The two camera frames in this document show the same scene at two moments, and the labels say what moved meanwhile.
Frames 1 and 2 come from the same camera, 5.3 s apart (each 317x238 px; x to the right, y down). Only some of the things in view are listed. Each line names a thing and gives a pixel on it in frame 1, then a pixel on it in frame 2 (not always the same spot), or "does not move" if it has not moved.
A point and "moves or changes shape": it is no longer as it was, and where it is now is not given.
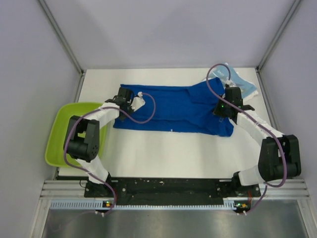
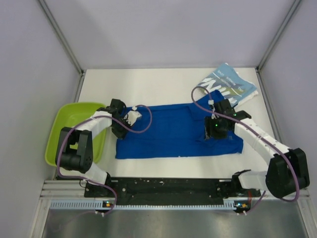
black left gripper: [129, 103] to [120, 135]
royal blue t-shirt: [179, 109] moves or changes shape
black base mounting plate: [170, 191] does not move
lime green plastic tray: [64, 114] does not move
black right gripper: [217, 112] to [209, 131]
